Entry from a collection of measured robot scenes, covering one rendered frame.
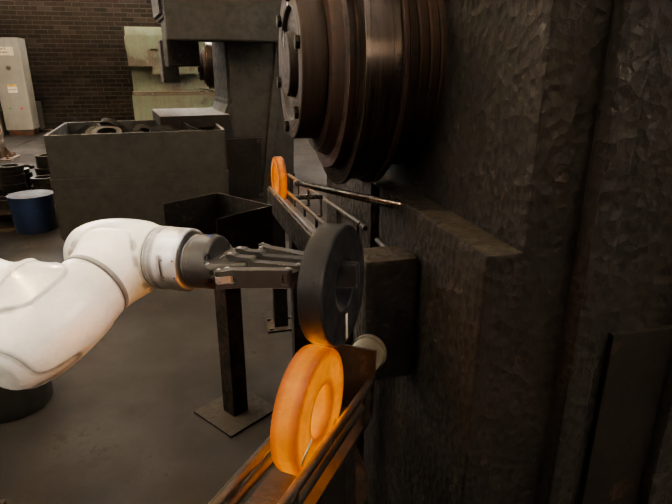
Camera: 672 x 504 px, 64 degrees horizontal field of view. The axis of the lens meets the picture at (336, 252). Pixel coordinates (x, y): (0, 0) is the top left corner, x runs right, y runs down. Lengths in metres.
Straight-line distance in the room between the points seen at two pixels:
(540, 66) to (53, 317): 0.66
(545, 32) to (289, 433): 0.56
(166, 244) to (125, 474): 1.12
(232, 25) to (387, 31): 2.82
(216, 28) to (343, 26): 2.75
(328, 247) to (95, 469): 1.34
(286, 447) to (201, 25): 3.23
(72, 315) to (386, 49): 0.60
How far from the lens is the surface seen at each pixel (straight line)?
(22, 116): 10.69
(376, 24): 0.92
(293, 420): 0.61
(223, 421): 1.89
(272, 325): 2.46
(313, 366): 0.63
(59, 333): 0.71
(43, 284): 0.73
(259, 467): 0.67
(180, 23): 3.65
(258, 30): 3.74
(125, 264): 0.77
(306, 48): 0.97
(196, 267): 0.73
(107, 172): 3.51
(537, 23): 0.76
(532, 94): 0.75
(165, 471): 1.75
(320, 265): 0.61
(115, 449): 1.88
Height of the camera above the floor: 1.11
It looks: 19 degrees down
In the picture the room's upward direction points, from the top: straight up
